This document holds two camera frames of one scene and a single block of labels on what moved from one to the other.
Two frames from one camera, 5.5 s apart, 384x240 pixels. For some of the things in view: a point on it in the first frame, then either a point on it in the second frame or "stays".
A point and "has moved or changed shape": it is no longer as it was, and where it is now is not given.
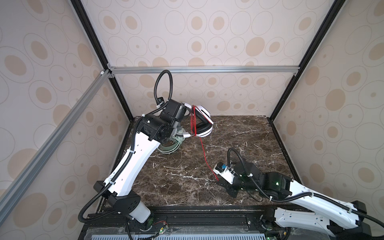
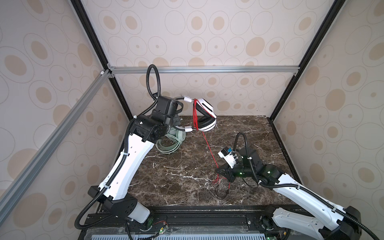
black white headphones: (201, 121) has moved or changed shape
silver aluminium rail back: (123, 70) stays
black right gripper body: (237, 186) to (239, 172)
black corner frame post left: (94, 39) stays
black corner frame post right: (334, 12) stays
